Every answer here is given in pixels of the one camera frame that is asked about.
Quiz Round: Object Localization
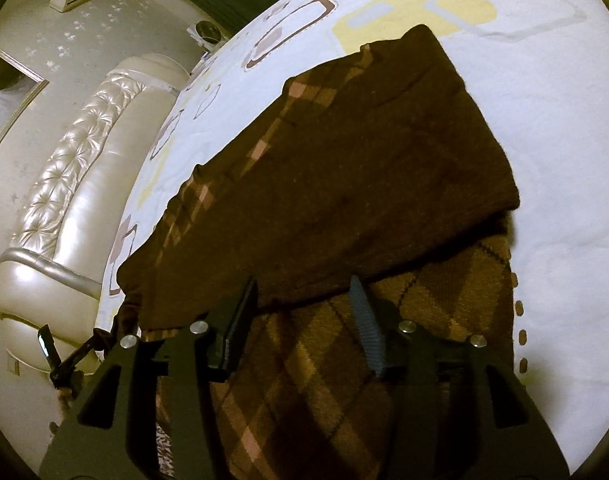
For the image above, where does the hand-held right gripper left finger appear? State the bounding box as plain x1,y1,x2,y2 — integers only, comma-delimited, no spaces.
39,276,260,480

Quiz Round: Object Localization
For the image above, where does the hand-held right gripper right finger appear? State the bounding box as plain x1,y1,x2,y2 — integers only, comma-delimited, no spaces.
349,275,571,480

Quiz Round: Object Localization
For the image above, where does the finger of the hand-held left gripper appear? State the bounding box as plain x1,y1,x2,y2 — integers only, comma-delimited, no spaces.
36,324,63,370
49,332,108,383

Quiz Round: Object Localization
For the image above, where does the brown plaid garment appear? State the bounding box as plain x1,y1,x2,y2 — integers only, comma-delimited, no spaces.
115,24,521,480

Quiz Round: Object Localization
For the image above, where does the spotted patterned cloth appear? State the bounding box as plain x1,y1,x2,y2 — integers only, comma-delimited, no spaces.
156,422,176,480

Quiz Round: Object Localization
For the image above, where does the cream tufted headboard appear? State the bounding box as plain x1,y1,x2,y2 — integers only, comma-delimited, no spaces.
0,52,190,377

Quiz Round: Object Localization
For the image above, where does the patterned white bed sheet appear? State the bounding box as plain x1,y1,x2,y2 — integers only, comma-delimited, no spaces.
92,0,609,476

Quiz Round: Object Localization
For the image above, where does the small white device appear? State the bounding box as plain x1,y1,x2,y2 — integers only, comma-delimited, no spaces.
187,20,226,54

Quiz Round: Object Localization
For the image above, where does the white framed wall mirror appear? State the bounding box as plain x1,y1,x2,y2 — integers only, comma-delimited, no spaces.
0,42,50,163

